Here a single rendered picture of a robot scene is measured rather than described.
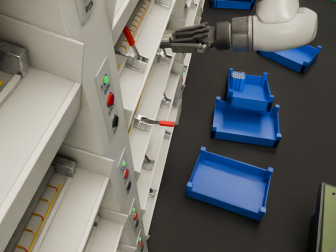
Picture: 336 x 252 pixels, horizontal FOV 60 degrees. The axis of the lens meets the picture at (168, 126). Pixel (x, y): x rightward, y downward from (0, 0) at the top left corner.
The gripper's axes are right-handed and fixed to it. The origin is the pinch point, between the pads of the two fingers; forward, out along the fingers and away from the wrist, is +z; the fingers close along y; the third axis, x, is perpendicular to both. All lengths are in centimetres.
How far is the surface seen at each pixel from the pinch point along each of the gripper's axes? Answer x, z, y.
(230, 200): -63, -17, -17
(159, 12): 11.4, -3.6, -4.6
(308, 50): -70, -57, 89
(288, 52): -70, -45, 88
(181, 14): -1.4, -2.9, 18.0
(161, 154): -43.9, 8.8, -9.5
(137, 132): -6.5, 1.4, -29.3
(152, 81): -6.3, 1.8, -10.2
